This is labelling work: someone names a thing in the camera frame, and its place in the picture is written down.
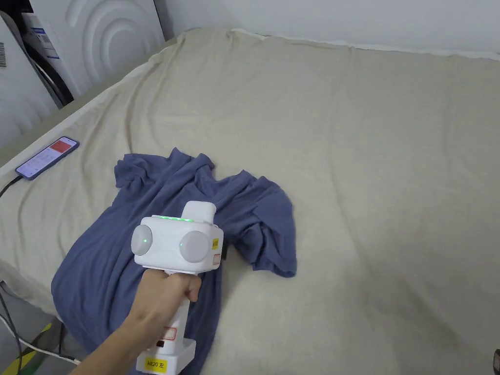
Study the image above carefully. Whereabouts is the bed with beige sheet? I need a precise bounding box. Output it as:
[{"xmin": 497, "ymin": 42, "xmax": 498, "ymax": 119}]
[{"xmin": 0, "ymin": 27, "xmax": 500, "ymax": 375}]

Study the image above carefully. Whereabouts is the black floor cable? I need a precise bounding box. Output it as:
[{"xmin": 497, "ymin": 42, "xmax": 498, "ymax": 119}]
[{"xmin": 0, "ymin": 280, "xmax": 23, "ymax": 375}]

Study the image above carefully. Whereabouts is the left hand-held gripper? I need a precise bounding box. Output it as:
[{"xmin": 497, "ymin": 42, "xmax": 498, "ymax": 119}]
[{"xmin": 130, "ymin": 201, "xmax": 229, "ymax": 375}]

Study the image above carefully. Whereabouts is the person's left forearm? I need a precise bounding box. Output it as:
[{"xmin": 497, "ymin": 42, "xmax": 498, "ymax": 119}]
[{"xmin": 67, "ymin": 323, "xmax": 147, "ymax": 375}]

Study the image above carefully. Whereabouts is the white floor cable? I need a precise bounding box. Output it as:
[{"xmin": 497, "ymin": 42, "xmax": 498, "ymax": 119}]
[{"xmin": 0, "ymin": 312, "xmax": 82, "ymax": 366}]

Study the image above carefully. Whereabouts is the person's left hand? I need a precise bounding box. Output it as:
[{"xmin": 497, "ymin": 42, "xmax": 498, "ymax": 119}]
[{"xmin": 117, "ymin": 268, "xmax": 204, "ymax": 354}]

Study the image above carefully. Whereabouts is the black phone cable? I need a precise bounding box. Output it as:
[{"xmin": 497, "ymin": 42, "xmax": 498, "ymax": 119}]
[{"xmin": 0, "ymin": 175, "xmax": 23, "ymax": 199}]

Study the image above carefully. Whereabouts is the dark blue shirt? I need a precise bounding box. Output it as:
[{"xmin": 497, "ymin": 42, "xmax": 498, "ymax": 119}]
[{"xmin": 50, "ymin": 147, "xmax": 298, "ymax": 375}]

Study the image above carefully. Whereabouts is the blue smartphone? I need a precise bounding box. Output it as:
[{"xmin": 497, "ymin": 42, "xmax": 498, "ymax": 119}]
[{"xmin": 15, "ymin": 136, "xmax": 81, "ymax": 182}]

